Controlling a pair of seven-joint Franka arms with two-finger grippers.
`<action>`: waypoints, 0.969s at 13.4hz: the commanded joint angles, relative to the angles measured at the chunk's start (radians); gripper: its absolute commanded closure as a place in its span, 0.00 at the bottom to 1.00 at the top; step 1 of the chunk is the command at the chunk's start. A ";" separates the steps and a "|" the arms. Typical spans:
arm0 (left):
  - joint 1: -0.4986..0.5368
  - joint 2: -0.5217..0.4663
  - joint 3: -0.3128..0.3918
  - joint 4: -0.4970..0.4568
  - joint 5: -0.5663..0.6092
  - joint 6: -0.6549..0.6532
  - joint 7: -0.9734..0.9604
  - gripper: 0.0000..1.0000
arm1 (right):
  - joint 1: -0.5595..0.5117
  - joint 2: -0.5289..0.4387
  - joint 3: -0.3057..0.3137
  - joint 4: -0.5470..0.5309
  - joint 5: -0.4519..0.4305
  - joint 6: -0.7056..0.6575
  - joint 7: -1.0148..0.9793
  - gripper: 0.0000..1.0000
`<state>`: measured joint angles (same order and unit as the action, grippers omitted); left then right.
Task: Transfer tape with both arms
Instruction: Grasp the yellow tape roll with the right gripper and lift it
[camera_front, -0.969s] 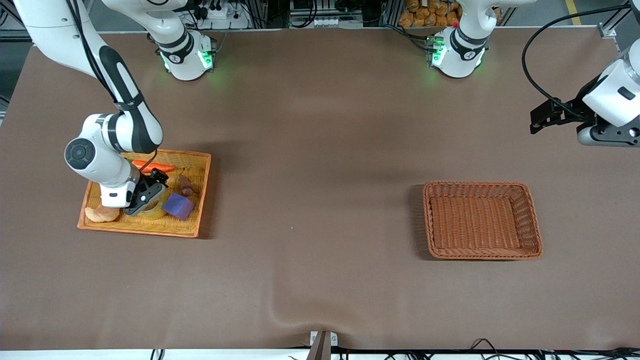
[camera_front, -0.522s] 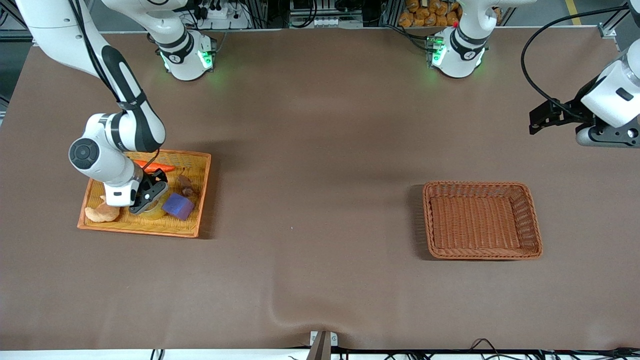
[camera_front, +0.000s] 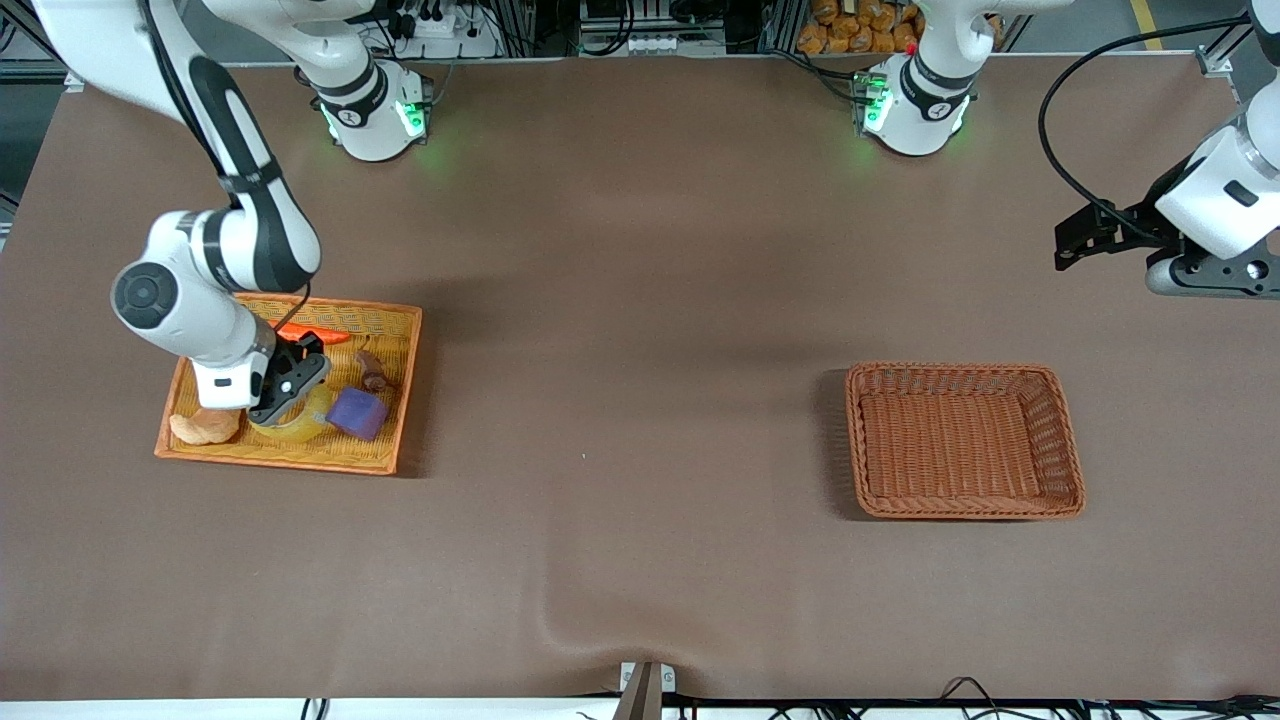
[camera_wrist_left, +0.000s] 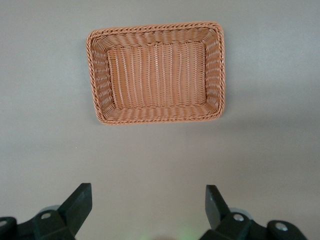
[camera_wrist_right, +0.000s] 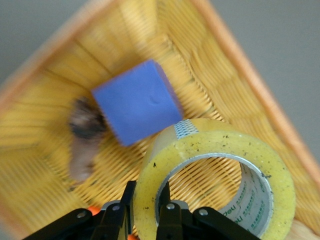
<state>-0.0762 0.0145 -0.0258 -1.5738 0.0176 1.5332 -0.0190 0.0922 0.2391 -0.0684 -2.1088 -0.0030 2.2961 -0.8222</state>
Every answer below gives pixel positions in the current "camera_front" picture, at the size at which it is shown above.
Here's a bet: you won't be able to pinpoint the yellow tape roll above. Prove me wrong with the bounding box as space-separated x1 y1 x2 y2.
248 385 337 442

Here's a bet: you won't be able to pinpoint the orange toy carrot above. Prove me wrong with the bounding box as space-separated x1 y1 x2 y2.
276 322 352 347

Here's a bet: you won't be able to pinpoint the toy croissant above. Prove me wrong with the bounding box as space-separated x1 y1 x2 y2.
169 405 242 447

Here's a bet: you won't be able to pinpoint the brown toy root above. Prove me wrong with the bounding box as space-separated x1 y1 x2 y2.
355 338 401 393

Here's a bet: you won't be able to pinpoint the purple foam cube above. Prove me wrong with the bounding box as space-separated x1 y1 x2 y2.
325 387 391 442

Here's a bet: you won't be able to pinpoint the yellow wicker tray orange rim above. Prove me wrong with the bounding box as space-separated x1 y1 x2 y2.
154 291 423 476

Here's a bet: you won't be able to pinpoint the brown wicker basket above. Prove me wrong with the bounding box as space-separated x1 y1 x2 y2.
845 361 1087 521

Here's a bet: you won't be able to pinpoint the bag of orange buns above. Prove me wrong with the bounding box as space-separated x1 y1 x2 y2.
797 0 921 56

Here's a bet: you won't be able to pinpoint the white power strip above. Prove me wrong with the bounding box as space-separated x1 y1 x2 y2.
385 0 501 59

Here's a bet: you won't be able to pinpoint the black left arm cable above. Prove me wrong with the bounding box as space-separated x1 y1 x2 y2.
1038 15 1251 241

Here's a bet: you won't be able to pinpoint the aluminium frame post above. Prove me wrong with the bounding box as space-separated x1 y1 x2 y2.
1195 40 1251 81

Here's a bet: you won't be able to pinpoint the black floor cables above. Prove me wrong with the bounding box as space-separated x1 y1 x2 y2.
690 678 1280 720

